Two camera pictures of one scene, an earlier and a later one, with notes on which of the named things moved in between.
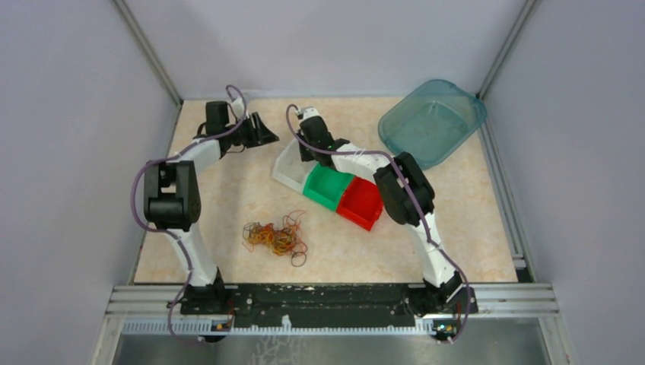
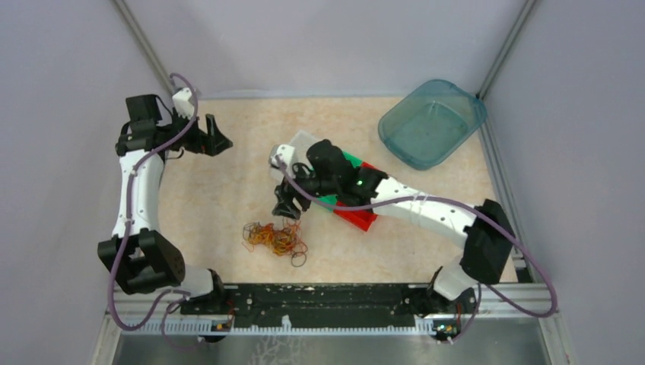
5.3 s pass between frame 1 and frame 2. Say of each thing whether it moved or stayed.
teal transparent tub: stayed
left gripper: moved
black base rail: stayed
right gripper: moved
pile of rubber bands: stayed
